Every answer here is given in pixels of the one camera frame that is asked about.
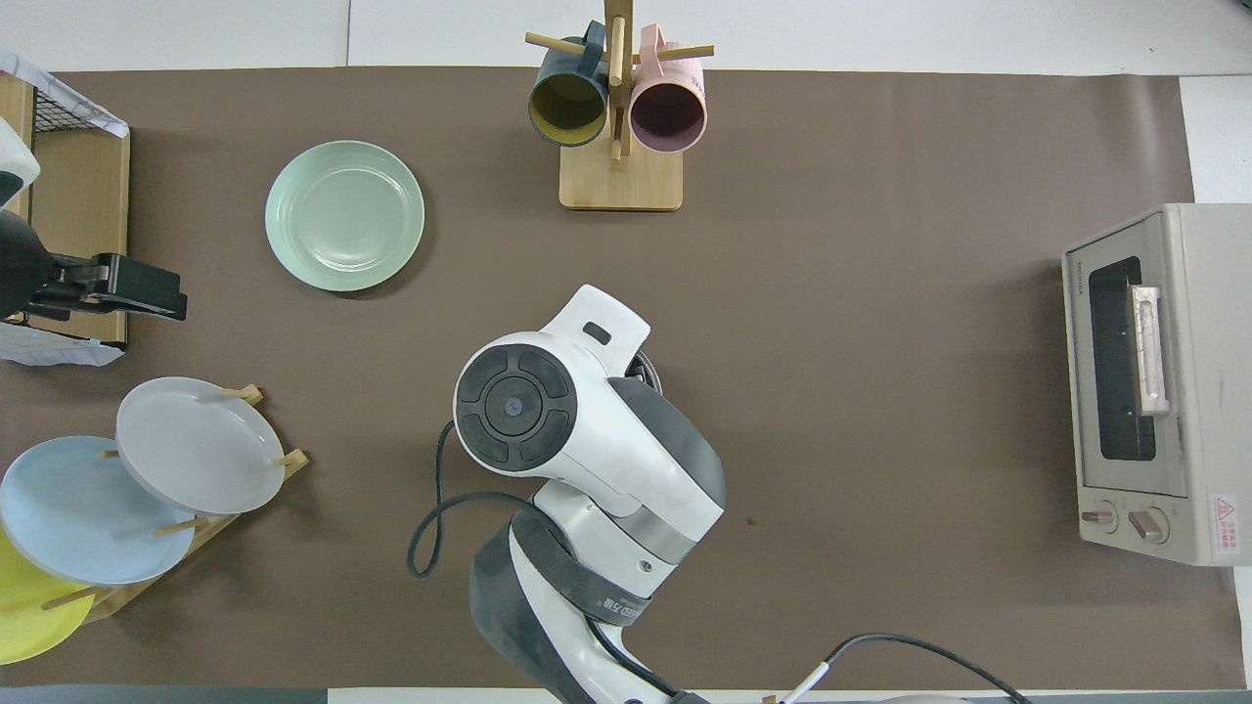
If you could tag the brown table mat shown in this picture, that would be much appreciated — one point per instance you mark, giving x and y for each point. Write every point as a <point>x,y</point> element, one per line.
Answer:
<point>880,391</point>

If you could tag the light blue plate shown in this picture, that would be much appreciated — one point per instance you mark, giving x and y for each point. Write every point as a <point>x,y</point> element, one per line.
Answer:
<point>78,513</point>

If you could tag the dark teal mug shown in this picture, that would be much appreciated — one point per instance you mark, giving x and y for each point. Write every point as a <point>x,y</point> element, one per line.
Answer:
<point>567,103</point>

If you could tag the glass lid with blue knob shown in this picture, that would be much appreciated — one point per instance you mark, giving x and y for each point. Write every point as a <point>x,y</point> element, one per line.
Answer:
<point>646,370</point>

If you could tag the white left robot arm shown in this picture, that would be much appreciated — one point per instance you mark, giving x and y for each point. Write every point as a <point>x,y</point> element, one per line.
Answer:
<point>15,147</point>

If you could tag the beige toaster oven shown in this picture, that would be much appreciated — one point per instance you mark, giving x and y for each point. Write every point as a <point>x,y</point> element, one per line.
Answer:
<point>1203,391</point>

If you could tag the yellow plate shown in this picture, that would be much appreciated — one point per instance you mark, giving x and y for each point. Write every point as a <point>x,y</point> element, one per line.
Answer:
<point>24,621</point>

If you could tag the pink mug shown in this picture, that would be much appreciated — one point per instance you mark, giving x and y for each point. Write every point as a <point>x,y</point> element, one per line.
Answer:
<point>668,112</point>

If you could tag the green plate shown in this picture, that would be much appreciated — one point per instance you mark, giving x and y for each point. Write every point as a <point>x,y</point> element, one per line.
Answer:
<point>344,215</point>

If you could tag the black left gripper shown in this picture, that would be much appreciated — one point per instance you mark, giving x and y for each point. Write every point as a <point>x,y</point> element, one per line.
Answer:
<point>142,284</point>

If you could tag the grey plate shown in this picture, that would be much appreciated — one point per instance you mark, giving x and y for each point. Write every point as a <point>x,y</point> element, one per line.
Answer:
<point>201,445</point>

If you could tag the wooden mug tree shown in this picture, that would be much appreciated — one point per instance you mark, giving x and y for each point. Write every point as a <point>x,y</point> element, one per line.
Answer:
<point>621,186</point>

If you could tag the wooden plate rack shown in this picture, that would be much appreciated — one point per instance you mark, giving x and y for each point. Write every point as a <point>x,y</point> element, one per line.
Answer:
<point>115,598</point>

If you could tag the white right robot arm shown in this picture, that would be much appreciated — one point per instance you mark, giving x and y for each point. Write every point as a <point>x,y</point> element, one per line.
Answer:
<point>587,430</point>

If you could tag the white checked cloth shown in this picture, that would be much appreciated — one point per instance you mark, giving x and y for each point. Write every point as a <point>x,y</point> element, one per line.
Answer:
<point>49,347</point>
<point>59,88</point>

